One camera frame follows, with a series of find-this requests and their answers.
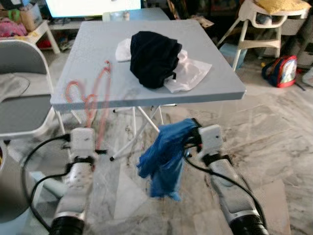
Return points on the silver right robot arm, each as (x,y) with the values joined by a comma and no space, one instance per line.
(232,196)

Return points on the white high chair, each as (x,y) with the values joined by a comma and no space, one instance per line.
(259,45)

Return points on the black garment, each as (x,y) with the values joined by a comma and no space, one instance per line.
(154,58)

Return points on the red blue backpack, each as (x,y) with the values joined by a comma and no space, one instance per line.
(283,71)

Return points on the white garment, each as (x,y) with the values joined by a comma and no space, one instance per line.
(190,73)

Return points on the television screen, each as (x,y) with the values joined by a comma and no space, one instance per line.
(93,6)

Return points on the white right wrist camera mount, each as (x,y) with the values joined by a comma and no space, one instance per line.
(211,139)

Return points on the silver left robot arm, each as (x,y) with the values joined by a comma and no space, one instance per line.
(73,191)

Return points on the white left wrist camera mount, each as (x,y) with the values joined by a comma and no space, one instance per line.
(82,142)

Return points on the grey folding table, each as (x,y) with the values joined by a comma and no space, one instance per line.
(98,54)

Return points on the grey folding chair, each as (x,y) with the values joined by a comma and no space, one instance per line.
(19,58)

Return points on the white low shelf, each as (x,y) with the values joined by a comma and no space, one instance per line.
(46,30)

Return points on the pink toy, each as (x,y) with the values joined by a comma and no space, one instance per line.
(12,28)

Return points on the pale blue storage box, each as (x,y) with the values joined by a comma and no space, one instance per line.
(230,54)

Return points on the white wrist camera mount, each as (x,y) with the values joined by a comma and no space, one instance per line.
(82,142)
(211,139)

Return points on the small pale blue table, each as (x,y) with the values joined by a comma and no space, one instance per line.
(146,14)

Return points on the cardboard box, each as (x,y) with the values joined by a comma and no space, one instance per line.
(32,17)

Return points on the yellow cushion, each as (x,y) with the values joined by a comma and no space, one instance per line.
(281,5)

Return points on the blue garment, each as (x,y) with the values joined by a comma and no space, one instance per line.
(164,156)

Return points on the red plastic hanger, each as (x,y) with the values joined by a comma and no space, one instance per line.
(89,104)

